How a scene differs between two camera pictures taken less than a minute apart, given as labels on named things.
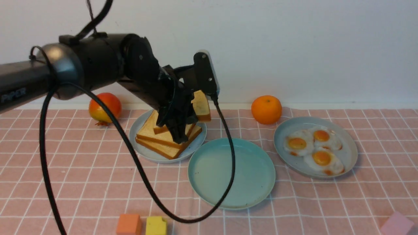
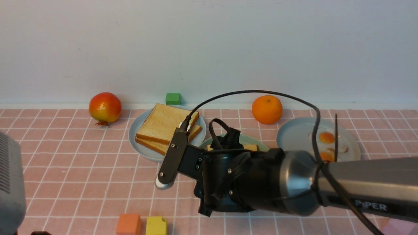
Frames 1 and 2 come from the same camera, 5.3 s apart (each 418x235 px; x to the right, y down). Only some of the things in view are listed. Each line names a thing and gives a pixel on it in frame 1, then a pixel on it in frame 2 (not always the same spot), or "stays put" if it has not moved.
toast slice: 200,100 → 248,147
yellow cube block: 155,226 stays put
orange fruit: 266,109 stays put
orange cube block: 129,224 stays put
